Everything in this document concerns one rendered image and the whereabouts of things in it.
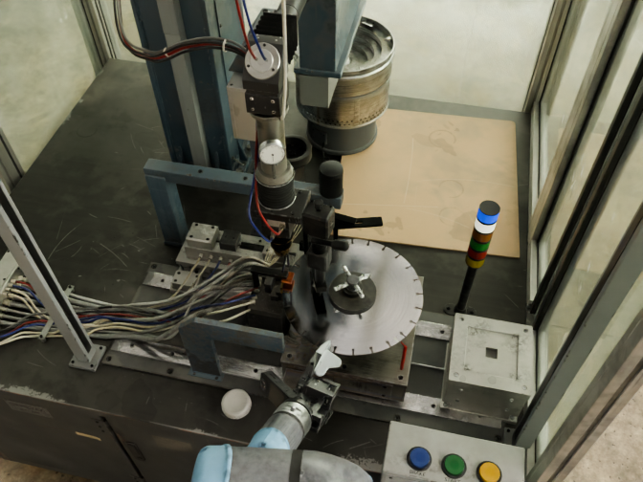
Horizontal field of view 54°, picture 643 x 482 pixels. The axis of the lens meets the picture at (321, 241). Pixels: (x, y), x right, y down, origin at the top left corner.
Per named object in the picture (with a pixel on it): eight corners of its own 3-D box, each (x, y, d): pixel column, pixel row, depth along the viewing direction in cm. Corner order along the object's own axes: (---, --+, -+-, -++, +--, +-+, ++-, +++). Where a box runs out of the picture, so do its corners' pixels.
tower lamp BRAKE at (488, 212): (498, 210, 142) (500, 202, 139) (497, 226, 139) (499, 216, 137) (477, 208, 142) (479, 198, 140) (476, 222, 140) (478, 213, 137)
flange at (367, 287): (369, 317, 145) (370, 312, 143) (322, 306, 147) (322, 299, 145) (381, 279, 152) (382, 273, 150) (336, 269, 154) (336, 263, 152)
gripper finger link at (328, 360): (349, 348, 140) (333, 385, 135) (324, 339, 142) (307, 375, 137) (349, 342, 138) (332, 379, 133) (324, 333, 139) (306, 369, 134)
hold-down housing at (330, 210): (335, 260, 141) (336, 197, 125) (327, 276, 138) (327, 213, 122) (311, 252, 142) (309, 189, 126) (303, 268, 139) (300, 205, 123)
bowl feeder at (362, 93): (393, 112, 223) (402, 18, 195) (379, 172, 204) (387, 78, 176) (307, 100, 227) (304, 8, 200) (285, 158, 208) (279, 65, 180)
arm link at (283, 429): (241, 478, 114) (241, 437, 112) (267, 445, 124) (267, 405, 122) (281, 489, 112) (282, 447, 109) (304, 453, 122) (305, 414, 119)
